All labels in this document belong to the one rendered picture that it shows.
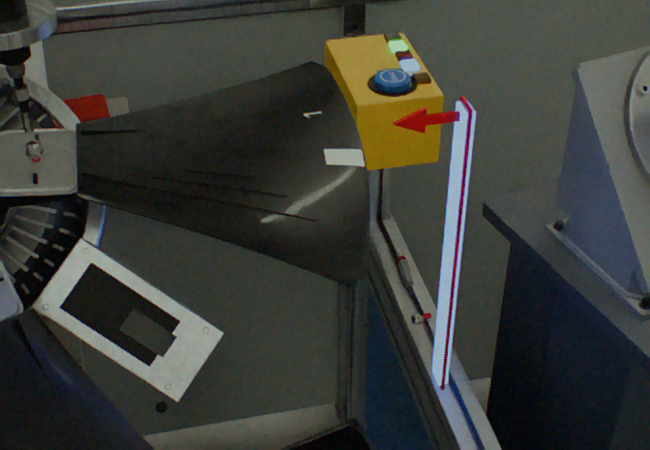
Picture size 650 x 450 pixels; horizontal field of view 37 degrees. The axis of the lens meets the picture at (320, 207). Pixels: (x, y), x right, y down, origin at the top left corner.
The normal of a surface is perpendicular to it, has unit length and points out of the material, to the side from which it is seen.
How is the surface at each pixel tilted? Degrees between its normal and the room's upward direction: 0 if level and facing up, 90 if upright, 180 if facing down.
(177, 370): 50
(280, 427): 0
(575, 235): 90
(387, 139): 90
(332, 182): 21
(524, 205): 0
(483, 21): 90
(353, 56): 0
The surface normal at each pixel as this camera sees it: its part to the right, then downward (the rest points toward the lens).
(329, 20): 0.22, 0.58
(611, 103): 0.31, -0.15
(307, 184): 0.22, -0.59
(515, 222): 0.00, -0.81
